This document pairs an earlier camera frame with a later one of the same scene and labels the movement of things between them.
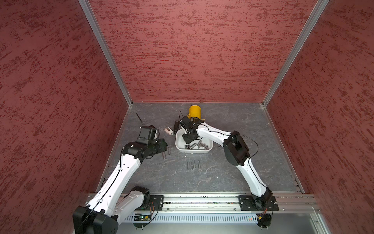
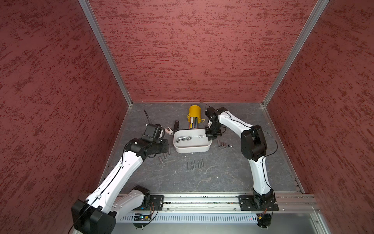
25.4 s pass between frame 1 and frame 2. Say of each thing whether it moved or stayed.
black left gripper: stayed
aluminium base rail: stayed
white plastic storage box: stayed
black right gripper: moved
